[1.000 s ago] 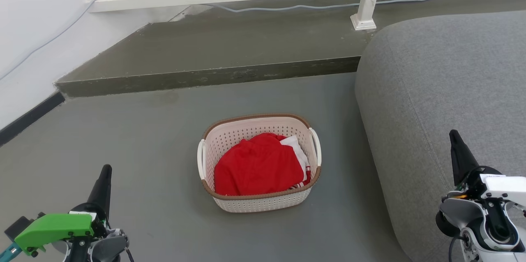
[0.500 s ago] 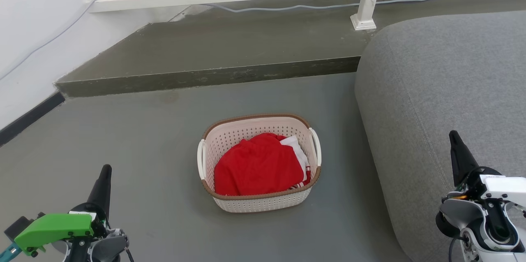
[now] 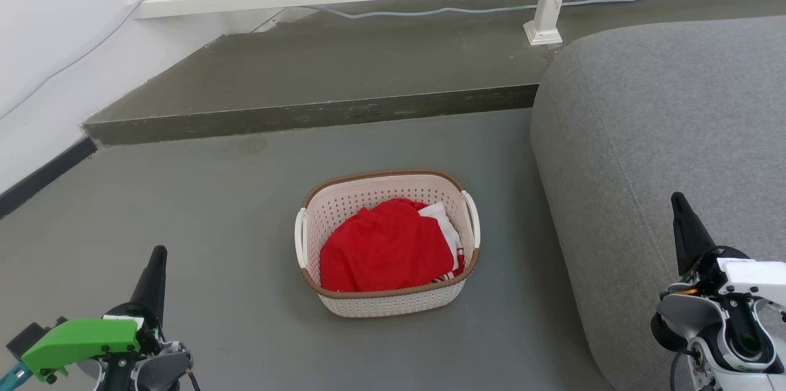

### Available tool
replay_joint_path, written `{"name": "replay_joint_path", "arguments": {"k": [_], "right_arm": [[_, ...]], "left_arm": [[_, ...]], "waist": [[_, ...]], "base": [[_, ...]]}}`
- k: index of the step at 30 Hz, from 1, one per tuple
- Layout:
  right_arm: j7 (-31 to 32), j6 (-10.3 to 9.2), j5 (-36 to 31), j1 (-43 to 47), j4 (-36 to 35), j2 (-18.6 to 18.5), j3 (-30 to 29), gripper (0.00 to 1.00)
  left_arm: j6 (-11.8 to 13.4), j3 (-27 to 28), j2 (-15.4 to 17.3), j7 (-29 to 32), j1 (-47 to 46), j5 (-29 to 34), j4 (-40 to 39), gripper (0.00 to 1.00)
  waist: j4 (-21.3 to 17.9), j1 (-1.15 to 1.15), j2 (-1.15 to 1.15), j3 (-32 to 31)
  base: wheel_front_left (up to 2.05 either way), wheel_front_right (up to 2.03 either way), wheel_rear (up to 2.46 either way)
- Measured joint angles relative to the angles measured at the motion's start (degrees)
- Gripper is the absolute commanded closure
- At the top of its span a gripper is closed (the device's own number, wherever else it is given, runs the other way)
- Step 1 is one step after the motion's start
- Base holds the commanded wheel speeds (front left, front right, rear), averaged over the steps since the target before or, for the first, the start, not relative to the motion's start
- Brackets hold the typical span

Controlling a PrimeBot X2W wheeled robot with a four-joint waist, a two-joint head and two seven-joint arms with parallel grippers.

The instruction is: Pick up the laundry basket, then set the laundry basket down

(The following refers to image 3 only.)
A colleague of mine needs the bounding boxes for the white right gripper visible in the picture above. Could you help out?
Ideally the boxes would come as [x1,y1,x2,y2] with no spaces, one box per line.
[671,192,786,318]

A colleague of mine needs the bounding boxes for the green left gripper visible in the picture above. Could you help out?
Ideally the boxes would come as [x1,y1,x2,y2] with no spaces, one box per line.
[6,246,168,383]

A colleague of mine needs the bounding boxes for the cream perforated laundry basket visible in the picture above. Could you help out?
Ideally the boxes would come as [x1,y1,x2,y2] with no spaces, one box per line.
[294,169,481,319]

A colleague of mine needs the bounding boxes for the grey fabric sofa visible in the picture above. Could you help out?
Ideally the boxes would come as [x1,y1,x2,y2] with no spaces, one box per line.
[530,15,786,391]

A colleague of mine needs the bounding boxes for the black baseboard strip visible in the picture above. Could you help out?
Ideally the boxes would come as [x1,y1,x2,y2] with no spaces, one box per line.
[0,136,99,220]

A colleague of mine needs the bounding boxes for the red garment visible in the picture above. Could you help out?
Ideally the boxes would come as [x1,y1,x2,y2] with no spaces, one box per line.
[319,198,458,293]

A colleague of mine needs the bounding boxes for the white red-striped garment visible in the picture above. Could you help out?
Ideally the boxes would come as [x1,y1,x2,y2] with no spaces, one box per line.
[419,202,465,283]

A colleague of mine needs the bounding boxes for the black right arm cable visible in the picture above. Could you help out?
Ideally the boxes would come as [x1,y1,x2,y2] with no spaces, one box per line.
[668,347,698,391]

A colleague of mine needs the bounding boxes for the thin grey cable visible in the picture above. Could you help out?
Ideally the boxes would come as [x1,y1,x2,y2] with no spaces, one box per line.
[0,0,677,122]

